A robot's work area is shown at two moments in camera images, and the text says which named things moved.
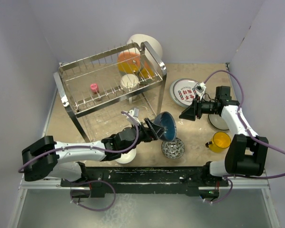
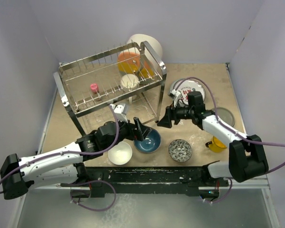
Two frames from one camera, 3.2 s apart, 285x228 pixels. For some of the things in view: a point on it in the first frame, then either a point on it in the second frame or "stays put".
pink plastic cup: (94, 88) stays put
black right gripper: (189, 113) to (166, 121)
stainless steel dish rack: (98, 87) stays put
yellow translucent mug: (221, 141) stays put
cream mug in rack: (129, 82) stays put
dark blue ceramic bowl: (166, 119) to (151, 144)
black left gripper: (156, 129) to (142, 130)
